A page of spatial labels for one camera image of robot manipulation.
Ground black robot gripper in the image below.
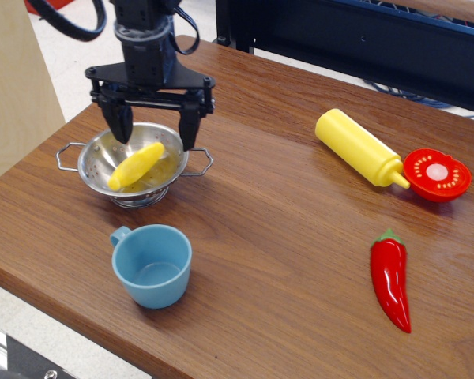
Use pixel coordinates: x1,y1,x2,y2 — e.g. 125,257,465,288
85,39,216,151

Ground yellow toy banana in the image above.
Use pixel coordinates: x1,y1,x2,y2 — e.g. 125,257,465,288
107,142,165,191

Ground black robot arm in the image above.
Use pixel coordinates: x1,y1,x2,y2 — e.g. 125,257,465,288
85,1,216,151

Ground stainless steel colander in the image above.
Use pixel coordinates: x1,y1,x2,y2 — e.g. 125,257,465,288
55,122,213,209

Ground light plywood panel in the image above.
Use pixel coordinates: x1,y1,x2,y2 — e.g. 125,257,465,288
0,1,65,176

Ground light blue plastic cup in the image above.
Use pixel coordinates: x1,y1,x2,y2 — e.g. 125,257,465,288
110,224,193,310

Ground red plastic crate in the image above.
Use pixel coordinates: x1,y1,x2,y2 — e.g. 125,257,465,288
24,0,73,16

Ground yellow mustard squeeze bottle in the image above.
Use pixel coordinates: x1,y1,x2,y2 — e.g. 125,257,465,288
315,109,410,189

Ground red toy chili pepper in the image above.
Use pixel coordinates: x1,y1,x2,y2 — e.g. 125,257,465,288
370,229,412,334

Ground red toy tomato half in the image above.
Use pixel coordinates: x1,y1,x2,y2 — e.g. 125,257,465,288
403,148,472,203

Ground blue cables on floor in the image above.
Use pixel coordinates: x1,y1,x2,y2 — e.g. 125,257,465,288
365,78,474,119

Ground aluminium and black mount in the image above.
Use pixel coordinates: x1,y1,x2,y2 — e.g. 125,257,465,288
0,330,74,379

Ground black metal frame rail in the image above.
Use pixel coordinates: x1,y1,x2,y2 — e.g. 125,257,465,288
216,1,474,111

